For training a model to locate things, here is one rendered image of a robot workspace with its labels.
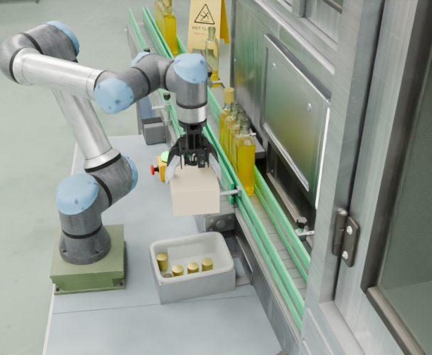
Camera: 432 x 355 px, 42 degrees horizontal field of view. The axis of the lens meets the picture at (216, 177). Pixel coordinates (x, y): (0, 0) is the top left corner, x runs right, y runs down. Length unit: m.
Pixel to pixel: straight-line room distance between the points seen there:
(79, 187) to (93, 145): 0.13
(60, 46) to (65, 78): 0.25
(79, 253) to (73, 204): 0.17
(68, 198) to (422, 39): 1.23
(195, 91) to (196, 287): 0.60
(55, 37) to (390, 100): 1.20
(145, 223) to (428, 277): 1.48
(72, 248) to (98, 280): 0.12
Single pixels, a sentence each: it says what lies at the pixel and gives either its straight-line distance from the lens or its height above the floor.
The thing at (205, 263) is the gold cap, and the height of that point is 0.81.
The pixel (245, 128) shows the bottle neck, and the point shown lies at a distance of 1.70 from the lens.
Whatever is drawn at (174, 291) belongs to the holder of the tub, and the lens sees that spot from 1.63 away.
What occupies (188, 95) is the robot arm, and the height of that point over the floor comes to 1.38.
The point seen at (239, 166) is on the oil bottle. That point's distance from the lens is 1.75.
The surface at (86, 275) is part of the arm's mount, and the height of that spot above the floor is 0.82.
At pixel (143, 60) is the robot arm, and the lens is 1.36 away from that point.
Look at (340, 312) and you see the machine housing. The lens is 0.73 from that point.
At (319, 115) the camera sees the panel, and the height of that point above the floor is 1.26.
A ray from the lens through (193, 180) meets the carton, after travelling 1.46.
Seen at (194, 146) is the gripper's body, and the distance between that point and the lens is 1.36.
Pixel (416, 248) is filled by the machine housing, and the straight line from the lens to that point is 0.54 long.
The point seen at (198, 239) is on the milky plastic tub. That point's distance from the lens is 1.73.
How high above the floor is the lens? 1.96
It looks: 35 degrees down
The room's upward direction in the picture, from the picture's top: straight up
